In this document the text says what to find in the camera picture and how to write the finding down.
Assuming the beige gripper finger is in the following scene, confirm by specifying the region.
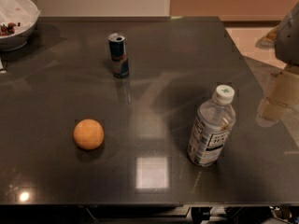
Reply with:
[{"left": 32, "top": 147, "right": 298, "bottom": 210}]
[{"left": 255, "top": 66, "right": 299, "bottom": 127}]

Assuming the white bowl with snacks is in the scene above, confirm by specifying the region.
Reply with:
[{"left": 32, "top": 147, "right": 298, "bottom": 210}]
[{"left": 0, "top": 0, "right": 40, "bottom": 51}]

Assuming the clear plastic water bottle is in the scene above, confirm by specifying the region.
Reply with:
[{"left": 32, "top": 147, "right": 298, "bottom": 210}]
[{"left": 187, "top": 85, "right": 235, "bottom": 167}]

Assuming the blue silver energy drink can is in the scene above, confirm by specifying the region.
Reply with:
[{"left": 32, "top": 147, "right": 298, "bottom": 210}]
[{"left": 108, "top": 33, "right": 129, "bottom": 78}]

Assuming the orange fruit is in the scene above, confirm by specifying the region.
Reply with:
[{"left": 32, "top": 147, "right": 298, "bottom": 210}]
[{"left": 73, "top": 119, "right": 105, "bottom": 150}]

